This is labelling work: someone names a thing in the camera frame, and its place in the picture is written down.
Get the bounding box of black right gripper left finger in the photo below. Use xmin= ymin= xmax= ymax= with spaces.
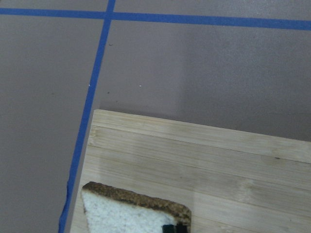
xmin=162 ymin=224 xmax=175 ymax=233

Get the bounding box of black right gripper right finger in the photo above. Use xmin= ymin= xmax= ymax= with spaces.
xmin=175 ymin=225 xmax=188 ymax=233

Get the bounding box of wooden cutting board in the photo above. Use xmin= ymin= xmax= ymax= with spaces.
xmin=80 ymin=110 xmax=311 ymax=233

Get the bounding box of bread slice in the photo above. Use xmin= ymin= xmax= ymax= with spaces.
xmin=81 ymin=182 xmax=191 ymax=233

